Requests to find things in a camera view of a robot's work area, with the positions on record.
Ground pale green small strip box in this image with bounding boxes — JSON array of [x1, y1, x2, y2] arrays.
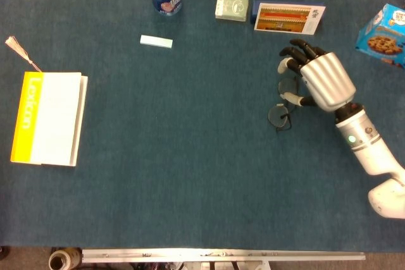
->
[[140, 34, 173, 49]]

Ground pink bookmark tassel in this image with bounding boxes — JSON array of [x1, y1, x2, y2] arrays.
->
[[4, 35, 43, 73]]

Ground yellow white Lexicon book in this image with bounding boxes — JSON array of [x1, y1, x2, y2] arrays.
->
[[10, 71, 89, 168]]

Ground palace picture postcard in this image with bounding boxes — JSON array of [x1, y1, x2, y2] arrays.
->
[[254, 3, 327, 35]]

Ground brown tape roll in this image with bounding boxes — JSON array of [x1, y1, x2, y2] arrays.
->
[[48, 249, 82, 270]]

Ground teal felt table cloth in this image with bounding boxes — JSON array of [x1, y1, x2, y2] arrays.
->
[[0, 0, 405, 254]]

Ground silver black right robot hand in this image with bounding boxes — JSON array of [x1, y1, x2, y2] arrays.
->
[[277, 39, 357, 113]]

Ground thin black metal eyeglasses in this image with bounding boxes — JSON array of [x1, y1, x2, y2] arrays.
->
[[268, 77, 300, 134]]

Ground small green white box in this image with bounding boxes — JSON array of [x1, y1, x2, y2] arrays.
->
[[215, 0, 249, 22]]

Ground aluminium profile rail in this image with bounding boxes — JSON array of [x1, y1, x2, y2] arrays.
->
[[81, 249, 366, 264]]

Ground blue cookie box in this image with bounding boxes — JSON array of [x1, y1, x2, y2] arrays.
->
[[354, 3, 405, 69]]

